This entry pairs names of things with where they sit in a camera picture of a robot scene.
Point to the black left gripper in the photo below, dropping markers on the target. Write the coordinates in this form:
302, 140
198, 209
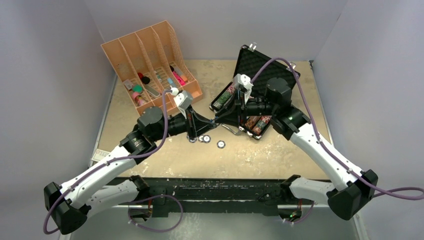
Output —
196, 124

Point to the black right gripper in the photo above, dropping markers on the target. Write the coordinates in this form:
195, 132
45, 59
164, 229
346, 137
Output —
231, 116

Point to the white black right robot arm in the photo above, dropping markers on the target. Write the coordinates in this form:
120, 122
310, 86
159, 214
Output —
349, 188

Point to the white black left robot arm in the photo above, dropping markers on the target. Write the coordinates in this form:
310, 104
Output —
71, 203

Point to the black orange chip row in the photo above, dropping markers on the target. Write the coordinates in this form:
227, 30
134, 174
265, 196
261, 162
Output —
251, 122

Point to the black poker chip case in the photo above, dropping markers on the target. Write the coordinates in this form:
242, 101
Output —
258, 92

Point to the pink highlighter marker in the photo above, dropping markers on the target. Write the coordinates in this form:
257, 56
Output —
179, 75

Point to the black red round object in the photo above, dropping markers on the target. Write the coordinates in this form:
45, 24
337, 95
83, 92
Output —
144, 79

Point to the green round tape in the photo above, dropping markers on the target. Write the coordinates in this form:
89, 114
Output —
137, 88

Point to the peach desk organizer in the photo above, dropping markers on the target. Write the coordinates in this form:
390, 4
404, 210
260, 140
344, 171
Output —
150, 51

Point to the small white red box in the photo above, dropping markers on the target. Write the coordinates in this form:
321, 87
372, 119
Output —
98, 155

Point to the chrome case handle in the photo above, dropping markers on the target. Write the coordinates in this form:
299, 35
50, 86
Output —
234, 130

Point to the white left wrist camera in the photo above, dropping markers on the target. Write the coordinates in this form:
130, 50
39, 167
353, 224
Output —
183, 99

